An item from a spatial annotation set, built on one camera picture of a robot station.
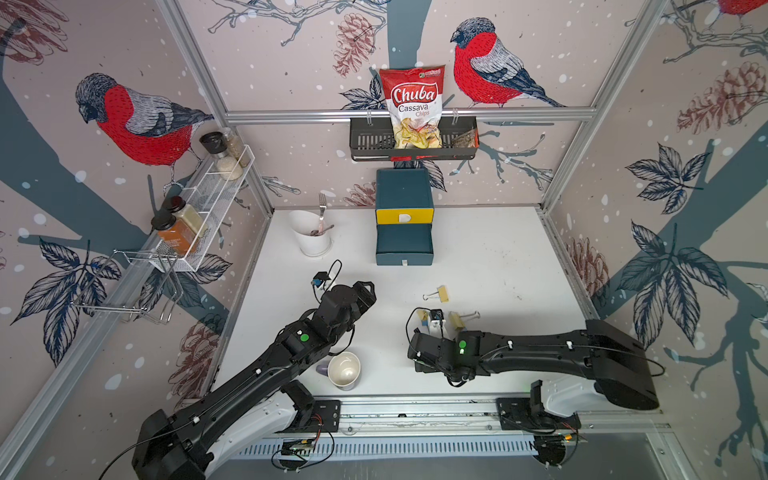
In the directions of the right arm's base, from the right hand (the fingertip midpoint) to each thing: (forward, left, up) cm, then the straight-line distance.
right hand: (425, 356), depth 80 cm
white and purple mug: (-4, +22, -1) cm, 23 cm away
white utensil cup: (+42, +42, +8) cm, 60 cm away
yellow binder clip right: (+12, -11, -3) cm, 16 cm away
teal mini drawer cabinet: (+48, +7, +19) cm, 52 cm away
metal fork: (+48, +36, +12) cm, 61 cm away
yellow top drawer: (+38, +6, +16) cm, 41 cm away
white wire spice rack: (+37, +66, +22) cm, 79 cm away
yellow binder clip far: (+22, -7, -5) cm, 23 cm away
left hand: (+12, +14, +16) cm, 25 cm away
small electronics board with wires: (-21, +31, -3) cm, 37 cm away
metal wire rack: (+1, +60, +33) cm, 69 cm away
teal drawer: (+32, +7, +8) cm, 34 cm away
